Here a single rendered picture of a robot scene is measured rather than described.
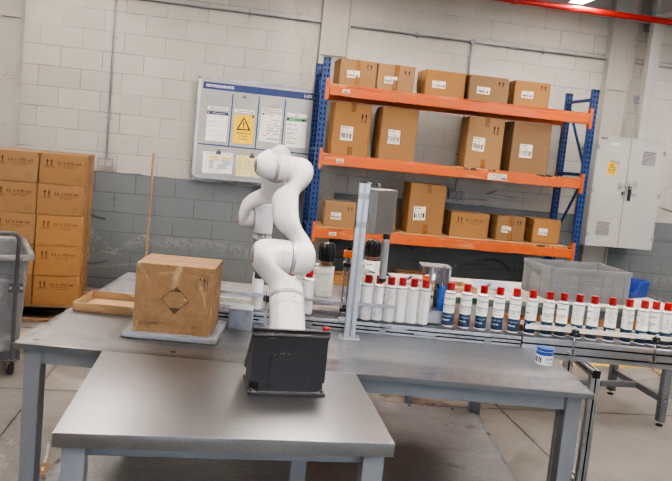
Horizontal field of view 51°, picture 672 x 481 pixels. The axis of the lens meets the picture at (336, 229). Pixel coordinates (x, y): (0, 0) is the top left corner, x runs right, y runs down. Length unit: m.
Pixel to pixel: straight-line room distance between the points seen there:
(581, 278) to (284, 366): 2.97
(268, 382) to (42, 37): 5.92
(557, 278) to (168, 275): 2.79
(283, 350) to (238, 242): 5.32
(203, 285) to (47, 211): 3.53
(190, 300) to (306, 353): 0.69
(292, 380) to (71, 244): 4.12
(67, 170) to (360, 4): 3.48
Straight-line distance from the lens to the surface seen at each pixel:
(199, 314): 2.80
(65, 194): 6.14
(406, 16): 7.81
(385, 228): 3.03
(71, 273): 6.23
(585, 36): 8.51
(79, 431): 2.00
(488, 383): 2.69
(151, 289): 2.81
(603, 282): 4.97
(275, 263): 2.45
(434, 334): 3.20
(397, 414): 4.03
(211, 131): 7.33
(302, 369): 2.27
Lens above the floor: 1.60
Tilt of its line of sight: 6 degrees down
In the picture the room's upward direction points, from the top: 6 degrees clockwise
